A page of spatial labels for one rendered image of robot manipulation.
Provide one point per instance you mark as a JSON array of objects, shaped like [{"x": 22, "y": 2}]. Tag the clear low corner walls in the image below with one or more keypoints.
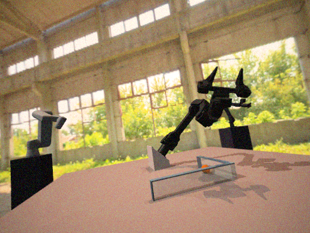
[{"x": 194, "y": 181}]

